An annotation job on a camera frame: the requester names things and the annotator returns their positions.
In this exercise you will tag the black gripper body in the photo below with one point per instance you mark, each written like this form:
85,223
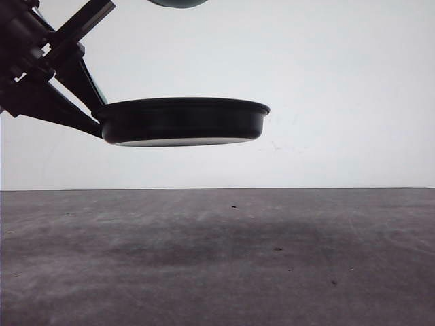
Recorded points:
32,50

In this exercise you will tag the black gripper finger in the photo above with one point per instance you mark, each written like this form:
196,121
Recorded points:
75,76
45,102

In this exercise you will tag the black frying pan green handle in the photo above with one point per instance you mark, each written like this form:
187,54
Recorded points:
181,121

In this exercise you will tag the teal ceramic bowl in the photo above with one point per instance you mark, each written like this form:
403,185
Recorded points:
178,4

